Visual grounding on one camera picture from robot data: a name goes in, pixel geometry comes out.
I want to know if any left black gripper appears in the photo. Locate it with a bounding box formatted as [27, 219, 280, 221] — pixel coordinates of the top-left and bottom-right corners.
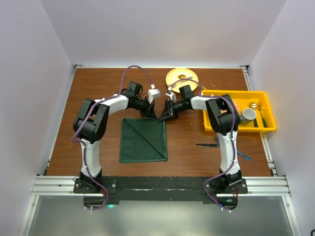
[133, 96, 157, 119]

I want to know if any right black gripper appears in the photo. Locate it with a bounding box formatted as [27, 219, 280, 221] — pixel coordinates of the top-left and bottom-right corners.
[158, 99, 186, 123]

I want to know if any dark green cloth napkin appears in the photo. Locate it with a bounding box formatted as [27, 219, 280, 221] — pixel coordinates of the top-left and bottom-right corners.
[119, 118, 168, 164]

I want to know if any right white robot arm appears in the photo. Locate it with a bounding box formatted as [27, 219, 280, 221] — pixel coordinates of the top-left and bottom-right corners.
[158, 85, 242, 193]

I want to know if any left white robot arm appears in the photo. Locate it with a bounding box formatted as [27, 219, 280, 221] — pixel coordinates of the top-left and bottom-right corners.
[71, 82, 160, 194]

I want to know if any silver fork on plate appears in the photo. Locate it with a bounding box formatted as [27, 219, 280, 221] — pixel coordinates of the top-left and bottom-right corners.
[167, 77, 194, 89]

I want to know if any yellow round plate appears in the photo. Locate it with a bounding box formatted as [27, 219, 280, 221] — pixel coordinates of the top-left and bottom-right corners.
[165, 68, 199, 93]

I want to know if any gold spoon on plate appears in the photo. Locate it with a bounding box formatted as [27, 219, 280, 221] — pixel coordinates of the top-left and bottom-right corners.
[178, 74, 207, 89]

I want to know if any yellow plastic bin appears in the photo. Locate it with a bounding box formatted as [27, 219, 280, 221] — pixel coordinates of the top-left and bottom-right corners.
[202, 90, 277, 133]

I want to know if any orange woven coaster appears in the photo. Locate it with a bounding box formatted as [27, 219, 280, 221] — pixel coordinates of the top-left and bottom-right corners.
[232, 99, 241, 114]

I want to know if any grey mug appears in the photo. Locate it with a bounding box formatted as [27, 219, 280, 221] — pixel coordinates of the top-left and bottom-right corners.
[240, 108, 256, 125]

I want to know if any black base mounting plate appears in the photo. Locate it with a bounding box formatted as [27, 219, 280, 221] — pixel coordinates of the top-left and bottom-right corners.
[73, 176, 248, 207]

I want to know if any gold spoon in bin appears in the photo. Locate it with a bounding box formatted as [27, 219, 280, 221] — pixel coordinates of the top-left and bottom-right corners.
[249, 102, 263, 117]

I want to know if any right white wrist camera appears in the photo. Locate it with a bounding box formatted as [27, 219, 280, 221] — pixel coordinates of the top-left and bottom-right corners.
[165, 86, 176, 100]

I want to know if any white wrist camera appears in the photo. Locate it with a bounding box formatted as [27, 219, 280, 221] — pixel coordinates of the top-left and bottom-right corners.
[148, 84, 161, 104]
[165, 86, 176, 100]

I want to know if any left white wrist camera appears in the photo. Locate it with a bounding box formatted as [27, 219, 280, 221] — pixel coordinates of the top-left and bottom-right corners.
[148, 84, 161, 104]

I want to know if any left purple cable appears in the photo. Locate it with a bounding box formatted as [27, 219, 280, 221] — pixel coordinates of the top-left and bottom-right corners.
[71, 65, 109, 213]

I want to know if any purple cable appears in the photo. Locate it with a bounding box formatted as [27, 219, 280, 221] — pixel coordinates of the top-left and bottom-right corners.
[169, 80, 239, 213]
[71, 65, 109, 213]

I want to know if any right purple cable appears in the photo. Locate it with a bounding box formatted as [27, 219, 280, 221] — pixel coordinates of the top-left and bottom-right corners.
[169, 80, 239, 213]

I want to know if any dark handled utensil in bin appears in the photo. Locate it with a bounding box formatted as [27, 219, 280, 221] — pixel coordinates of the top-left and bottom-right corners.
[260, 107, 268, 128]

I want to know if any aluminium frame rail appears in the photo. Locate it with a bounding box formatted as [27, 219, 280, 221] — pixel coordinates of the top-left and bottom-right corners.
[31, 176, 291, 197]

